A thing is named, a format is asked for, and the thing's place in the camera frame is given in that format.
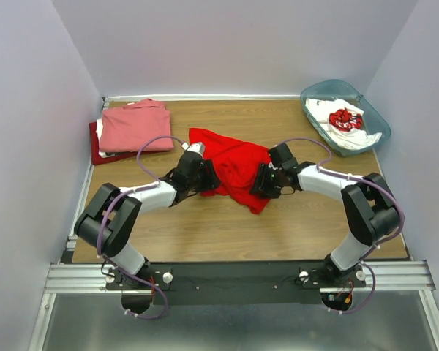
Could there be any folded white t-shirt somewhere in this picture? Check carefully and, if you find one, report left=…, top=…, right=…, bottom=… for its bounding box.
left=96, top=118, right=124, bottom=159

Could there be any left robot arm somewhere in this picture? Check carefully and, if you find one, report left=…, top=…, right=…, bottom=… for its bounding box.
left=74, top=142, right=220, bottom=289

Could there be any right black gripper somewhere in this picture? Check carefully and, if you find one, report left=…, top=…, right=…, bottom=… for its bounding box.
left=249, top=162, right=283, bottom=199

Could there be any clear blue plastic bin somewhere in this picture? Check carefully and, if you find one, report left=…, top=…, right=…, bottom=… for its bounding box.
left=300, top=79, right=391, bottom=157

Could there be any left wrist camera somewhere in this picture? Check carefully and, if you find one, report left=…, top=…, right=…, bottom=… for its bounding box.
left=181, top=142, right=205, bottom=157

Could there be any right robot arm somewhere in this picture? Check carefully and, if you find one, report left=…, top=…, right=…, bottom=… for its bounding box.
left=250, top=143, right=404, bottom=287

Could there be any folded pink t-shirt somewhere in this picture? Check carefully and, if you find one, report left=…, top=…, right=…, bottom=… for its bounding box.
left=101, top=99, right=171, bottom=150

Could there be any white printed t-shirt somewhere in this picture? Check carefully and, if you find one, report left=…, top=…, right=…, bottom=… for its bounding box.
left=305, top=98, right=383, bottom=151

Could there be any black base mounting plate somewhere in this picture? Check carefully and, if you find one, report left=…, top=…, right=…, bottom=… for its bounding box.
left=104, top=260, right=367, bottom=306

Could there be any bright red t-shirt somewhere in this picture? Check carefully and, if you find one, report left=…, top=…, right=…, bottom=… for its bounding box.
left=189, top=128, right=270, bottom=215

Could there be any aluminium extrusion rail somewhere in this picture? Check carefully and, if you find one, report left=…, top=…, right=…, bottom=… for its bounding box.
left=45, top=260, right=435, bottom=294

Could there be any folded dark red t-shirt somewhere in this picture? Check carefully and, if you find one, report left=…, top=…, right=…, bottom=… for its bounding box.
left=89, top=121, right=173, bottom=165

